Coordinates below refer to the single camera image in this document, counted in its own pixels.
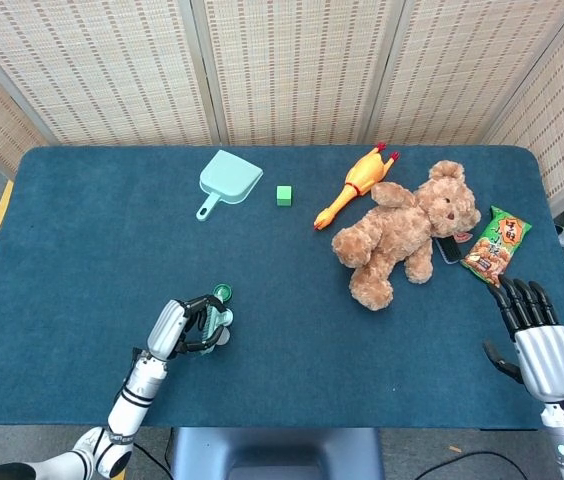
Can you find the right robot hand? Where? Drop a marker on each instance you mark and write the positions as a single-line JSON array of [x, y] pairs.
[[549, 360]]

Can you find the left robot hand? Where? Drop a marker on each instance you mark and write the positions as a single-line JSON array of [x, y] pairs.
[[167, 327]]

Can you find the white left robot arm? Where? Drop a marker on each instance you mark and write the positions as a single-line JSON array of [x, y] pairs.
[[137, 390]]

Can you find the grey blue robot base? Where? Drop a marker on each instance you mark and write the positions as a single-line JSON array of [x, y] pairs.
[[277, 455]]

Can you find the white plastic bottle cap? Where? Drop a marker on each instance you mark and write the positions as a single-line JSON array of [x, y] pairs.
[[224, 340]]

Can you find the dark green bottle cap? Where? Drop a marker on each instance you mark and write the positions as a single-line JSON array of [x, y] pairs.
[[223, 291]]

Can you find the blue table cloth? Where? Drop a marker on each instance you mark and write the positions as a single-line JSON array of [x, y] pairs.
[[112, 250]]

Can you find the green snack bag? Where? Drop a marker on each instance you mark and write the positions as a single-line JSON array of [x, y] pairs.
[[499, 242]]

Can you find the mint green dustpan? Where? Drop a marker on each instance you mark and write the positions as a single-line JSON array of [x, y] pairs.
[[229, 177]]

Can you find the green cube block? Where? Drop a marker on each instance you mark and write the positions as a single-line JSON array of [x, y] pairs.
[[284, 196]]

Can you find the brown teddy bear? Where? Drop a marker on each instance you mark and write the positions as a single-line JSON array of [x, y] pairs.
[[392, 235]]

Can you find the yellow rubber chicken toy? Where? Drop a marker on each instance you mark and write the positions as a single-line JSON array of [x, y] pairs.
[[362, 175]]

